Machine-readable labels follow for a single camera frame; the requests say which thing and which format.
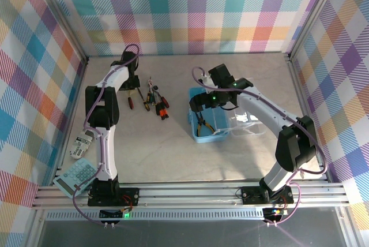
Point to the white printed bottle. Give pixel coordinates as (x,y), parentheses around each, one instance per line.
(80,144)

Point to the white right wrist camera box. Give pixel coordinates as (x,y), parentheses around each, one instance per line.
(206,79)

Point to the blue plastic tool box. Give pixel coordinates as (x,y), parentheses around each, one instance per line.
(206,139)

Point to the aluminium frame post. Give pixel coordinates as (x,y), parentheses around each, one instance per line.
(314,13)
(34,229)
(62,16)
(350,229)

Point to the wide aluminium base rail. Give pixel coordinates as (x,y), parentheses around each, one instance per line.
(187,196)

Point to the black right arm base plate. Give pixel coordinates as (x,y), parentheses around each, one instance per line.
(250,198)

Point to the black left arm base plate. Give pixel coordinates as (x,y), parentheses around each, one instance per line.
(98,201)

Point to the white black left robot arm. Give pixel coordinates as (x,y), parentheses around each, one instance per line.
(106,149)

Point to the light blue calculator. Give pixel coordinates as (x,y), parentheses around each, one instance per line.
(75,175)

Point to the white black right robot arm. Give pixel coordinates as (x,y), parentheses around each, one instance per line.
(265,108)

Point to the aluminium table edge rail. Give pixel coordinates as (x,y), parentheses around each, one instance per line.
(78,88)
(301,91)

